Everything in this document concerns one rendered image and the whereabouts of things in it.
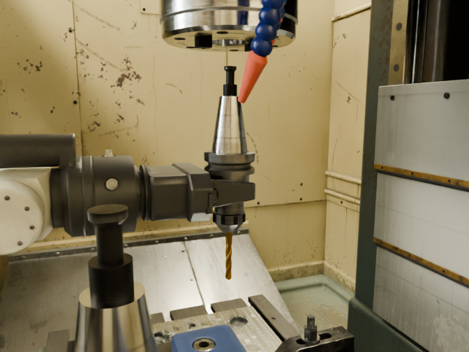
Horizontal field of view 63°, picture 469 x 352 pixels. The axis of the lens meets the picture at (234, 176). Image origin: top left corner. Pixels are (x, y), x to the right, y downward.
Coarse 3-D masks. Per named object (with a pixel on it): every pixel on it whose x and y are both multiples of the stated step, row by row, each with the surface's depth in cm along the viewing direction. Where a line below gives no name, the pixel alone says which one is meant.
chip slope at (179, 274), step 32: (32, 256) 135; (64, 256) 138; (160, 256) 144; (192, 256) 147; (224, 256) 150; (256, 256) 152; (32, 288) 125; (64, 288) 127; (160, 288) 132; (192, 288) 134; (224, 288) 136; (256, 288) 138; (0, 320) 114; (32, 320) 116; (64, 320) 117; (288, 320) 129
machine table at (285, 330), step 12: (228, 300) 96; (240, 300) 96; (252, 300) 96; (264, 300) 96; (180, 312) 90; (192, 312) 90; (204, 312) 90; (264, 312) 90; (276, 312) 90; (276, 324) 85; (288, 324) 85; (48, 336) 81; (60, 336) 81; (288, 336) 81; (48, 348) 77; (60, 348) 77; (72, 348) 82
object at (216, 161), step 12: (204, 156) 47; (216, 156) 45; (228, 156) 45; (240, 156) 45; (252, 156) 46; (204, 168) 48; (216, 168) 46; (228, 168) 45; (240, 168) 46; (252, 168) 47
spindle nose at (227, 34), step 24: (168, 0) 40; (192, 0) 38; (216, 0) 37; (240, 0) 37; (288, 0) 40; (168, 24) 41; (192, 24) 39; (216, 24) 38; (240, 24) 38; (288, 24) 41; (192, 48) 50; (216, 48) 50; (240, 48) 50
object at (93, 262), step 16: (96, 208) 15; (112, 208) 15; (96, 224) 15; (112, 224) 15; (96, 240) 15; (112, 240) 15; (96, 256) 16; (112, 256) 15; (128, 256) 16; (96, 272) 15; (112, 272) 15; (128, 272) 15; (96, 288) 15; (112, 288) 15; (128, 288) 15
